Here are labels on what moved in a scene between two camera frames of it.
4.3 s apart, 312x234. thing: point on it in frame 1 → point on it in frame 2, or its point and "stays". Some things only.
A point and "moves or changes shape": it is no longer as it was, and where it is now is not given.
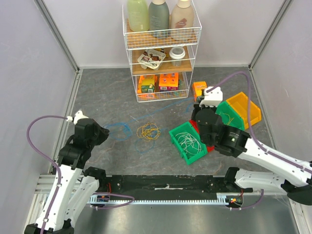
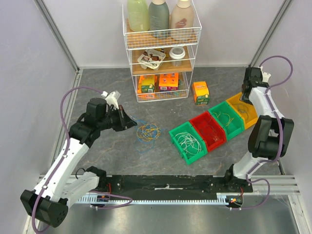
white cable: x=189 y=142 stays
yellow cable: x=229 y=118 stays
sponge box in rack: x=146 y=84 stays
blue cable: x=128 y=124 moves or changes shape
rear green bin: x=229 y=117 stays
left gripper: x=104 y=133 → x=127 y=122
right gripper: x=198 y=107 → x=245 y=90
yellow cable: x=148 y=131 stays
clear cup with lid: x=177 y=53 stays
